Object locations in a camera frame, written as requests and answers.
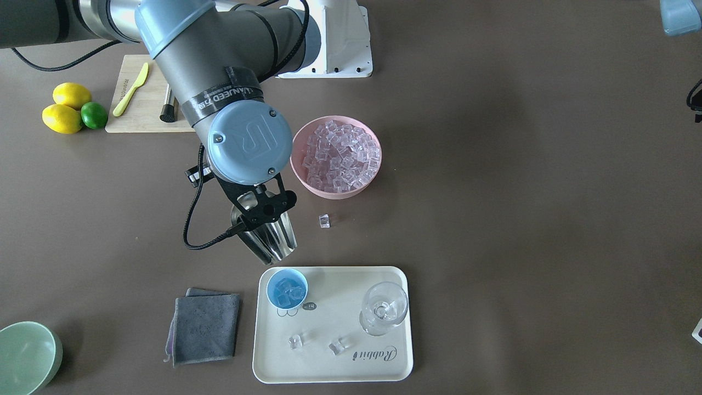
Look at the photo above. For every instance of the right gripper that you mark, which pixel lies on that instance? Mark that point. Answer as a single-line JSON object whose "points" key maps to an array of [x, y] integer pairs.
{"points": [[193, 174]]}

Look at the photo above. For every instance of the steel ice scoop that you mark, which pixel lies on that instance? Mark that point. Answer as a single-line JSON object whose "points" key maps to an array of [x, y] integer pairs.
{"points": [[271, 242]]}

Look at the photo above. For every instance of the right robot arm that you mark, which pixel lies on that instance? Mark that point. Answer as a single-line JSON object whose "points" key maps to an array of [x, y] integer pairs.
{"points": [[215, 57]]}

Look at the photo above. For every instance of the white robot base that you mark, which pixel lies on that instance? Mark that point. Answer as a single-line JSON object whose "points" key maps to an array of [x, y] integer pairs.
{"points": [[339, 44]]}

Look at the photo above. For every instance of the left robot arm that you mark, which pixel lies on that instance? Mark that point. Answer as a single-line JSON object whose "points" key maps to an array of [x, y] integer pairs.
{"points": [[680, 18]]}

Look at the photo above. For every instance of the spilled ice cube on table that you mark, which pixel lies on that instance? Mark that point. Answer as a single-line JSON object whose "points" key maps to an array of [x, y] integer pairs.
{"points": [[324, 221]]}

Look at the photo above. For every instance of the blue cup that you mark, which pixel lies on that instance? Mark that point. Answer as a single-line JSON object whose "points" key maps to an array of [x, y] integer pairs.
{"points": [[280, 274]]}

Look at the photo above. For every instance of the clear ice cubes pile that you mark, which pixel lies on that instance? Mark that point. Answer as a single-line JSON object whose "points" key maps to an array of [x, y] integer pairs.
{"points": [[343, 156]]}

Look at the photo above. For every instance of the ice cubes in cup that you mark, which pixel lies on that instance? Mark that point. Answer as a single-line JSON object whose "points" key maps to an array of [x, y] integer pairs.
{"points": [[288, 293]]}

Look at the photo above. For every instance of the pink bowl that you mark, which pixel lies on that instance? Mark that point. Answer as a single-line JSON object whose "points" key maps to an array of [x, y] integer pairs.
{"points": [[329, 184]]}

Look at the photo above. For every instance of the steel muddler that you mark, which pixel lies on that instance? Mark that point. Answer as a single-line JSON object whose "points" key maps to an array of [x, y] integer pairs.
{"points": [[168, 109]]}

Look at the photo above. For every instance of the beige rabbit tray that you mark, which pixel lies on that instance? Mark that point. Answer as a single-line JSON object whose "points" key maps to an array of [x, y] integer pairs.
{"points": [[330, 311]]}

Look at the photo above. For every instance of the grey folded cloth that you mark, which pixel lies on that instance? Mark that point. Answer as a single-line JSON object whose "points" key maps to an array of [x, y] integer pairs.
{"points": [[203, 327]]}

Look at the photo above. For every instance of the spilled cube on tray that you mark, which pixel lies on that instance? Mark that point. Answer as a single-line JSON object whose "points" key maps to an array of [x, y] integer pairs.
{"points": [[295, 341], [337, 346]]}

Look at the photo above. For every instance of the bamboo cutting board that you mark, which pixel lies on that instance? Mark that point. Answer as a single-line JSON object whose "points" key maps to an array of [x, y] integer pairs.
{"points": [[142, 115]]}

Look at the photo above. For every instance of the clear wine glass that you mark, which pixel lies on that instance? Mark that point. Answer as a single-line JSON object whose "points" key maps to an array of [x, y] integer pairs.
{"points": [[384, 307]]}

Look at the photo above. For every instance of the yellow plastic knife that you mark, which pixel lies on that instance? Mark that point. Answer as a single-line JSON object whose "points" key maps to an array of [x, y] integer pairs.
{"points": [[126, 99]]}

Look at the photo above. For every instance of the lime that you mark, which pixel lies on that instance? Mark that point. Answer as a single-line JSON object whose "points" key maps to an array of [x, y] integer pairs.
{"points": [[94, 115]]}

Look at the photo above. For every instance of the lemon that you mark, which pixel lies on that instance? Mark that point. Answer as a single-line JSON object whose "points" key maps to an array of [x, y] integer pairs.
{"points": [[73, 95], [62, 119]]}

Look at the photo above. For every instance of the white tag card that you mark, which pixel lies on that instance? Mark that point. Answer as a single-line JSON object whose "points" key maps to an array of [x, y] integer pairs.
{"points": [[696, 333]]}

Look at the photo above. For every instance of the mint green bowl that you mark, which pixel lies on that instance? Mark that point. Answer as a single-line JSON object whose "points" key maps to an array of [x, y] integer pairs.
{"points": [[31, 355]]}

